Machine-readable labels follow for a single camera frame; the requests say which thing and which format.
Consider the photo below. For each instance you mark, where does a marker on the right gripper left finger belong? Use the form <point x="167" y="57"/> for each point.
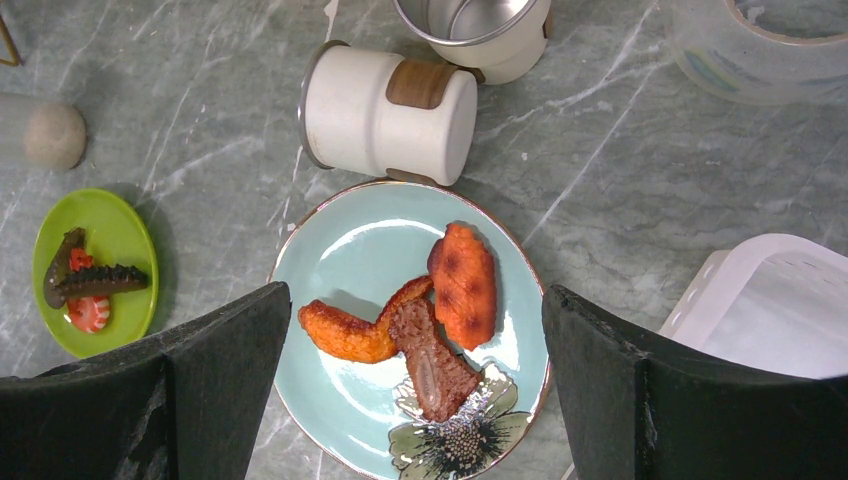
<point x="185" y="403"/>

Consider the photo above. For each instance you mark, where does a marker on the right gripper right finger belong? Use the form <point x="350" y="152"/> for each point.
<point x="637" y="405"/>

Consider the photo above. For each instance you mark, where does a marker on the white plastic basket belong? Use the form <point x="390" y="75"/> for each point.
<point x="776" y="302"/>

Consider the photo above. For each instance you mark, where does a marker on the cream lid shaker jar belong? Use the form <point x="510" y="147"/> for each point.
<point x="47" y="134"/>

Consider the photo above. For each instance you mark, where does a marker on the white mug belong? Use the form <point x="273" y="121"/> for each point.
<point x="381" y="114"/>

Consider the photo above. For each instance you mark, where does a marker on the dark sea cucumber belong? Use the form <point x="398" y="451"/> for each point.
<point x="104" y="280"/>

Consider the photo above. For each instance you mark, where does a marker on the green plate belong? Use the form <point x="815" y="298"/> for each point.
<point x="115" y="233"/>

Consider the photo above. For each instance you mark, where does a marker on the orange chicken wing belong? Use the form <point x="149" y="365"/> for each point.
<point x="348" y="337"/>

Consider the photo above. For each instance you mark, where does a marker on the brown meat rib piece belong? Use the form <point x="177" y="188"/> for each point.
<point x="441" y="379"/>

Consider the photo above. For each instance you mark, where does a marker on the orange fried piece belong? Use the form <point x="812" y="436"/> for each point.
<point x="464" y="280"/>

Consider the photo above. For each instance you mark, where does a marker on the light blue flower plate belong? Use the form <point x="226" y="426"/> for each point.
<point x="353" y="252"/>

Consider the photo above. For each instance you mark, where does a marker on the upright steel lined mug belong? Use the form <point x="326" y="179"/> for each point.
<point x="501" y="40"/>

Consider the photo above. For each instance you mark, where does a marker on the yellow wire basket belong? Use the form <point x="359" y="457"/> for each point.
<point x="11" y="56"/>

